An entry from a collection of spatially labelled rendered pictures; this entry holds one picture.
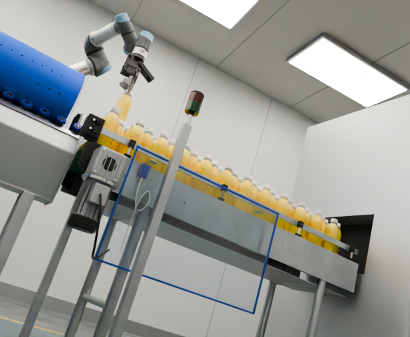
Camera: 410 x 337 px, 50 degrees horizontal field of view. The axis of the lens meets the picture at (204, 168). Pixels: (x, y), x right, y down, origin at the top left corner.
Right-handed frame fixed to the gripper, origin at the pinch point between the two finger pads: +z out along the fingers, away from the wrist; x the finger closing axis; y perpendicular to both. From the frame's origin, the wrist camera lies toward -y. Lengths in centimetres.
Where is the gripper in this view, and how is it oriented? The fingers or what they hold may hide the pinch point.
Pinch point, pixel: (128, 92)
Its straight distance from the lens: 228.2
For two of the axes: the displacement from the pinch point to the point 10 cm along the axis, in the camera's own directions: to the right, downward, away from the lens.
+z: -2.9, 9.0, -3.2
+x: 4.9, -1.4, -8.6
